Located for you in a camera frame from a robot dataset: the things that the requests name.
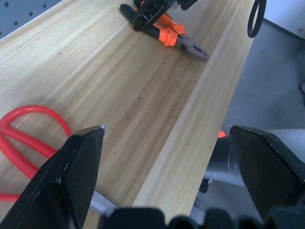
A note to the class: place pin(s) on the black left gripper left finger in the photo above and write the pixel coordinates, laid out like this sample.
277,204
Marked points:
62,181

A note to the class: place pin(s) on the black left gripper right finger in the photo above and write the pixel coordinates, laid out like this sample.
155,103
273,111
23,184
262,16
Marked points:
264,171

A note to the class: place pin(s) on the red rubber tube loop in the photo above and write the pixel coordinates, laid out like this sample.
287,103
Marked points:
22,140

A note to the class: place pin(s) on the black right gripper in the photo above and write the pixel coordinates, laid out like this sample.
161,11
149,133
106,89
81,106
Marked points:
183,3

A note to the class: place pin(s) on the orange and black pliers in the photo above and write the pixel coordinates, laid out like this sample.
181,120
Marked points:
170,35

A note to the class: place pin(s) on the blue-grey pegboard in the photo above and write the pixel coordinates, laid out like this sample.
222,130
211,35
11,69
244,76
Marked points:
21,12

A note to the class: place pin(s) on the white rounded object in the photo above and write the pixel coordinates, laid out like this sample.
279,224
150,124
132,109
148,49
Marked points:
101,202

